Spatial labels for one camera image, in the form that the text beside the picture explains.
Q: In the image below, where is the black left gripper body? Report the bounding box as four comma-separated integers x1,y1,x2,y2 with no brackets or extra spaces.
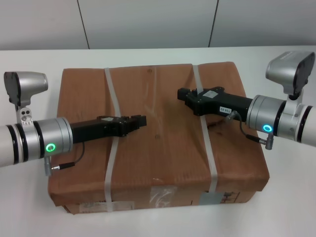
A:
70,115,133,145

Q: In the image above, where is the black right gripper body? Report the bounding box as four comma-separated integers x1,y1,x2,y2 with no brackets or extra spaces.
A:
187,85,253,122

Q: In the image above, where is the brown cardboard box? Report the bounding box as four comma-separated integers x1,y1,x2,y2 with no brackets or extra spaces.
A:
47,60,271,216

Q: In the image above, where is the long printed box label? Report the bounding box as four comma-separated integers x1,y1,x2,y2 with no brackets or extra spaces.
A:
80,200,135,213

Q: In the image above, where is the grey rectangular box label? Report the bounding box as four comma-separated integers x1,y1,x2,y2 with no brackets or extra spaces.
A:
200,193,221,205

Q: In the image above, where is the clear tape patch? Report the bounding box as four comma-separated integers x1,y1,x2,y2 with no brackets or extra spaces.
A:
150,186,178,206

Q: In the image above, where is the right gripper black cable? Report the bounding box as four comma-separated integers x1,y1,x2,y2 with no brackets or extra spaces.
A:
223,111,274,151

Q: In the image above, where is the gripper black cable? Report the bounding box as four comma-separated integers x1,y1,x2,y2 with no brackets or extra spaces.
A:
223,111,274,151
43,141,86,176

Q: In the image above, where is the white plastic packing strap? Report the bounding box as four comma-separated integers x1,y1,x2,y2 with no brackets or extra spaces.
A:
192,64,219,194
103,67,122,213

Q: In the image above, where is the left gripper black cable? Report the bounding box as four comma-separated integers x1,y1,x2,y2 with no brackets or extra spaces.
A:
43,141,86,176

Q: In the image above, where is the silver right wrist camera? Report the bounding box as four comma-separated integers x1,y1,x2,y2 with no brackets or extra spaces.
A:
265,50,316,117

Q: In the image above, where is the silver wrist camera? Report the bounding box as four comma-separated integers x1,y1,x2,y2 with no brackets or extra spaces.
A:
265,50,316,117
3,71,49,127

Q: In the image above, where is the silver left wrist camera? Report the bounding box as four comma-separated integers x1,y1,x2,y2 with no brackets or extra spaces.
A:
3,71,49,127

